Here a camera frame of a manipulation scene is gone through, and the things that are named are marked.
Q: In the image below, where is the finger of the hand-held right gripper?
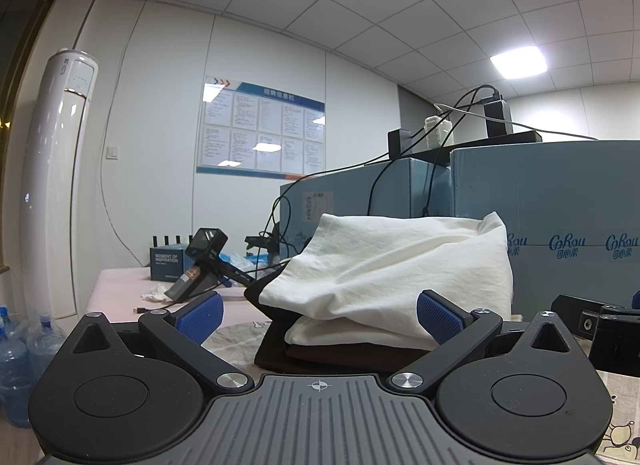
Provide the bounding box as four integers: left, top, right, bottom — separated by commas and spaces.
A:
551, 293, 640, 342
589, 315, 640, 377

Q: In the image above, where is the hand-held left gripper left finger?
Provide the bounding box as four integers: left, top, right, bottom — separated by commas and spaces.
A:
64, 291, 255, 395

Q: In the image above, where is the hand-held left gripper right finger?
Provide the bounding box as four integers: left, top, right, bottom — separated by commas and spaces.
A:
385, 289, 583, 395

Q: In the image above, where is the white garment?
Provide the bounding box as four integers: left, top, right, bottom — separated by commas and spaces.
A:
259, 212, 516, 352

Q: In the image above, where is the dark brown garment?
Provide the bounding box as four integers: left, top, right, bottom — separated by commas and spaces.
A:
254, 314, 437, 376

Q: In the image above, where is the crumpled white tissue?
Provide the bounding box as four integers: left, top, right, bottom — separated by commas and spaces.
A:
141, 283, 172, 303

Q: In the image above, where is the spare black hand-held device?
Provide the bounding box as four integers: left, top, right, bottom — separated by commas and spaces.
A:
164, 228, 267, 304

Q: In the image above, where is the dark blue small box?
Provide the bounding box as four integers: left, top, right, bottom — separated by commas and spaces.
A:
149, 246, 197, 282

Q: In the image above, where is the printed blanket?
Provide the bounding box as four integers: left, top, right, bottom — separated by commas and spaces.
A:
202, 314, 640, 465

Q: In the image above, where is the blue plastic bag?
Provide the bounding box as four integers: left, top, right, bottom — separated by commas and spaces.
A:
220, 251, 273, 272

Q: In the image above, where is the pink table sheet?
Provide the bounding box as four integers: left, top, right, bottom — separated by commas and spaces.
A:
84, 267, 263, 332

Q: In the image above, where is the black router with antennas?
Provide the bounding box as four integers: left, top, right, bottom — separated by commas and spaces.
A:
152, 233, 195, 249

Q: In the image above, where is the black clamp stand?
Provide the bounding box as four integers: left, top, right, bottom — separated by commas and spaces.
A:
244, 232, 283, 268

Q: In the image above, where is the large blue printed carton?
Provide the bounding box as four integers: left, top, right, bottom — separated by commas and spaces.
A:
449, 139, 640, 324

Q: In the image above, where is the small blue carton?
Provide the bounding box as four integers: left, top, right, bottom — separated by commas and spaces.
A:
279, 158, 454, 267

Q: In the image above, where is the blue water bottle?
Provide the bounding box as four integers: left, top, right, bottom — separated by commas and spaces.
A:
0, 332, 37, 429
0, 305, 27, 342
26, 313, 69, 372

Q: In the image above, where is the black tray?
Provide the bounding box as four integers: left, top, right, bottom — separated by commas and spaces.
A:
399, 130, 544, 164

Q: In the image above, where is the small black power adapter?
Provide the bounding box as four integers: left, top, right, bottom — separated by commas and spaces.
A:
388, 128, 412, 155

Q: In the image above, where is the white power adapter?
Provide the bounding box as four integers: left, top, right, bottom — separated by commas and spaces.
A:
423, 115, 454, 149

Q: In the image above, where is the large black power adapter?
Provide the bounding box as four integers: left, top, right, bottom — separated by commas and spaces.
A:
483, 100, 512, 137

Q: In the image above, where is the white standing air conditioner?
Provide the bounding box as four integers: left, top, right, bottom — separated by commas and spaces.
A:
20, 48, 99, 320

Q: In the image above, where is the ceiling light panel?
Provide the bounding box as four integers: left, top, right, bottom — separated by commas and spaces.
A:
489, 46, 549, 79

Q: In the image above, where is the dark window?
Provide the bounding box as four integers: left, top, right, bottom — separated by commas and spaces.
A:
0, 0, 63, 276

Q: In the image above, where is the black cable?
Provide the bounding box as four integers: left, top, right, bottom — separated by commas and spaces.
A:
264, 85, 501, 266

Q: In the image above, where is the wall notice board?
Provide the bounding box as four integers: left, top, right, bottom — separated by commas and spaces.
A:
196, 76, 327, 180

